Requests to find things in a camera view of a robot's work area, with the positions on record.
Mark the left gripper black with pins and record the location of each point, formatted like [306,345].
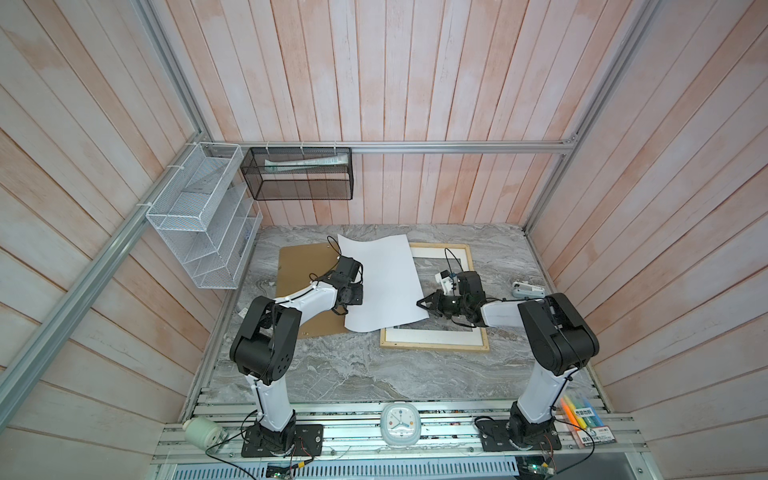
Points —
[358,295]

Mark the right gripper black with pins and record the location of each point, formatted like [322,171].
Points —
[435,305]

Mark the light wooden picture frame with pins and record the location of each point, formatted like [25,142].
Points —
[438,348]

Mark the autumn forest photo print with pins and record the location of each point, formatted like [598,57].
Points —
[391,287]

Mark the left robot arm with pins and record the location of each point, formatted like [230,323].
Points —
[264,346]

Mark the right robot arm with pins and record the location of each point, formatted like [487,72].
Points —
[560,340]

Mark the brown cardboard backing board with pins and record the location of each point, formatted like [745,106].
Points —
[295,265]

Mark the small white grey device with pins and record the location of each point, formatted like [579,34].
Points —
[526,291]

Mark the white desk clock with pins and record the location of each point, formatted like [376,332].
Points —
[400,424]

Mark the paper in black basket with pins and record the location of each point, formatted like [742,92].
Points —
[292,163]

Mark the pack of coloured highlighters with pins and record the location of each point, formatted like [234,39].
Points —
[584,423]

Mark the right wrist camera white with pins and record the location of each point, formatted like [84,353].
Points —
[447,282]

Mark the black wire mesh basket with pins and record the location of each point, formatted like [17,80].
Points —
[296,186]

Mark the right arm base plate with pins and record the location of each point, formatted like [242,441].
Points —
[516,434]

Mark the white wire mesh shelf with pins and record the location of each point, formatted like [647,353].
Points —
[207,217]

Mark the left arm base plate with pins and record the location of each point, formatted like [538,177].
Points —
[301,439]

